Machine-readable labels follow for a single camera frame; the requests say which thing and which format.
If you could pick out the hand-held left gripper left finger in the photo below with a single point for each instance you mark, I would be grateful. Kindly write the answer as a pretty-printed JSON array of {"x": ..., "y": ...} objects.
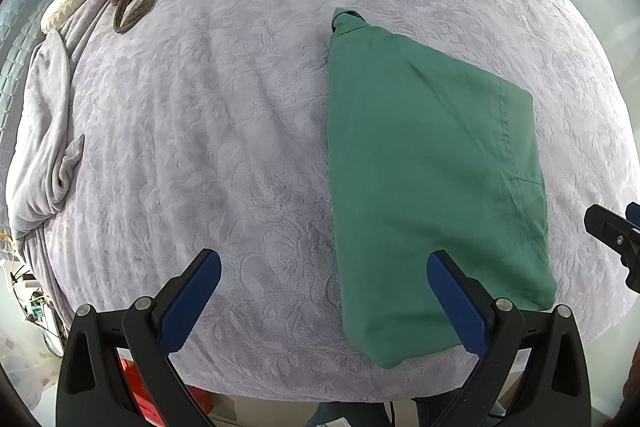
[{"x": 192, "y": 297}]

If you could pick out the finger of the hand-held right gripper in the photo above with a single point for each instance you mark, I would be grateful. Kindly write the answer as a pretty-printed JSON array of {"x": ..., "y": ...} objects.
[
  {"x": 607, "y": 227},
  {"x": 635, "y": 214}
]

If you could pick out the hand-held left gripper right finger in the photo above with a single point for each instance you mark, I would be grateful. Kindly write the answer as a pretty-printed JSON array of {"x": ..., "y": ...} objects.
[{"x": 457, "y": 302}]

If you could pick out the green work jacket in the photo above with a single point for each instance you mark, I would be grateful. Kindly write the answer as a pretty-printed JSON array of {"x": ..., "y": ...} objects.
[{"x": 425, "y": 157}]

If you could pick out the red box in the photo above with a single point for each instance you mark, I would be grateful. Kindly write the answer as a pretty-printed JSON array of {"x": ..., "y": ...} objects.
[{"x": 137, "y": 382}]

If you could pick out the lavender embossed bedspread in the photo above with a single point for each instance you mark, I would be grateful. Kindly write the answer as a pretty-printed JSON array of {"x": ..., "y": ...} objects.
[{"x": 200, "y": 157}]

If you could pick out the person's blue jeans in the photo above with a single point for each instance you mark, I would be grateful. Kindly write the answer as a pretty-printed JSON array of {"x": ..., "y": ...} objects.
[{"x": 345, "y": 414}]

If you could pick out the grey fleece blanket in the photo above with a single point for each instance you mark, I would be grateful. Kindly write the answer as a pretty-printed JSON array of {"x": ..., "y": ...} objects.
[{"x": 45, "y": 117}]

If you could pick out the blue-grey quilted headboard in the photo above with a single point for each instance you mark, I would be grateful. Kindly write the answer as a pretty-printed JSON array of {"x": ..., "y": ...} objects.
[{"x": 25, "y": 32}]

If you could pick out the cream pillow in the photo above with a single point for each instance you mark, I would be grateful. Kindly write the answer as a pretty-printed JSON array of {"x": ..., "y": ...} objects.
[{"x": 70, "y": 2}]

